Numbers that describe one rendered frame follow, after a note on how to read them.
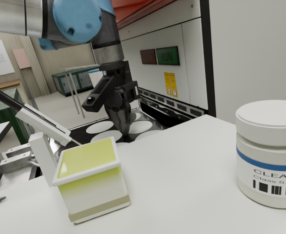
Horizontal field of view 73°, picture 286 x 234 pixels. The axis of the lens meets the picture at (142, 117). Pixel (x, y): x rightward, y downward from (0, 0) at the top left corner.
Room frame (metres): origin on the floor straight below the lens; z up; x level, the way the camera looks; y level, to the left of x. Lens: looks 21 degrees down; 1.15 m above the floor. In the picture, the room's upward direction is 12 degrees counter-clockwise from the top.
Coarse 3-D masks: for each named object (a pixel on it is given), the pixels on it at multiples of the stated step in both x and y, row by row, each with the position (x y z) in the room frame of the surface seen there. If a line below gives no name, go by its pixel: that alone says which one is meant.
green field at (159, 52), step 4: (172, 48) 0.52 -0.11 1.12; (160, 52) 0.59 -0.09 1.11; (164, 52) 0.56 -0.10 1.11; (168, 52) 0.54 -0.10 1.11; (172, 52) 0.52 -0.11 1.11; (176, 52) 0.51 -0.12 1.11; (160, 56) 0.59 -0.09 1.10; (164, 56) 0.57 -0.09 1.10; (168, 56) 0.55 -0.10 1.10; (172, 56) 0.53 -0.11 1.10; (176, 56) 0.51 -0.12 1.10; (160, 60) 0.59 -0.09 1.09; (164, 60) 0.57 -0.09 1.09; (168, 60) 0.55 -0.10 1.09; (172, 60) 0.53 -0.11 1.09; (176, 60) 0.51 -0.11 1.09
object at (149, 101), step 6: (144, 96) 0.78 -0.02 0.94; (138, 102) 0.83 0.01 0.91; (144, 102) 0.76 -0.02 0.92; (150, 102) 0.70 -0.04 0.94; (156, 102) 0.67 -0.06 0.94; (144, 108) 0.82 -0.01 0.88; (156, 108) 0.66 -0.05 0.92; (162, 108) 0.61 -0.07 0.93; (168, 108) 0.58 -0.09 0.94; (150, 114) 0.75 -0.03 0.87; (168, 114) 0.58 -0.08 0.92; (174, 114) 0.54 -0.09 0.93; (180, 114) 0.51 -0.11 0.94; (186, 114) 0.50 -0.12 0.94; (156, 120) 0.68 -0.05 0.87; (162, 120) 0.66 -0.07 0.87; (180, 120) 0.51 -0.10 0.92; (186, 120) 0.48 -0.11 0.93; (168, 126) 0.60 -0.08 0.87
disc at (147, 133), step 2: (152, 130) 0.53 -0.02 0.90; (154, 130) 0.53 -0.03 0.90; (156, 130) 0.52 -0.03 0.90; (158, 130) 0.52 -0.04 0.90; (160, 130) 0.52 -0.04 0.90; (146, 132) 0.53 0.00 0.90; (148, 132) 0.52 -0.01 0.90; (150, 132) 0.52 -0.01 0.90; (152, 132) 0.52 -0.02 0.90; (154, 132) 0.51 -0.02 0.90; (156, 132) 0.51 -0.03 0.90; (140, 134) 0.52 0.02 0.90; (142, 134) 0.52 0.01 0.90; (144, 134) 0.52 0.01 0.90; (146, 134) 0.51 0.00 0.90; (148, 134) 0.51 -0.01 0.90; (150, 134) 0.51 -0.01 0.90; (152, 134) 0.51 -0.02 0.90; (138, 136) 0.51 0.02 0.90; (140, 136) 0.51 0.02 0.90; (142, 136) 0.50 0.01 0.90; (144, 136) 0.50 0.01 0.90; (136, 138) 0.50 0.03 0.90; (138, 138) 0.50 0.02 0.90; (140, 138) 0.49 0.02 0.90
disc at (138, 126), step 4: (132, 124) 0.61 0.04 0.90; (136, 124) 0.60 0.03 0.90; (140, 124) 0.59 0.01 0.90; (144, 124) 0.59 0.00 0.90; (148, 124) 0.58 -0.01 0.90; (152, 124) 0.57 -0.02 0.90; (132, 128) 0.58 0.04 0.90; (136, 128) 0.57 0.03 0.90; (140, 128) 0.56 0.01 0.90; (144, 128) 0.56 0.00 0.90; (148, 128) 0.55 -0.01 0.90; (128, 132) 0.55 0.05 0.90; (132, 132) 0.54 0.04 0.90; (136, 132) 0.54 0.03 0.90; (140, 132) 0.53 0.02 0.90
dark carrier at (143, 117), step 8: (136, 112) 0.72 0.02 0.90; (104, 120) 0.71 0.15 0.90; (136, 120) 0.64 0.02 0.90; (144, 120) 0.63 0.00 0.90; (152, 120) 0.61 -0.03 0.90; (80, 128) 0.68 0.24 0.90; (112, 128) 0.61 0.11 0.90; (152, 128) 0.55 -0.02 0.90; (160, 128) 0.53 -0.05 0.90; (72, 136) 0.62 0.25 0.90; (80, 136) 0.60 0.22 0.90; (88, 136) 0.58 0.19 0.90; (128, 136) 0.52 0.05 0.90; (136, 136) 0.51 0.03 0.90; (56, 144) 0.58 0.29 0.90; (72, 144) 0.55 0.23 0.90; (56, 152) 0.52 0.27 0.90
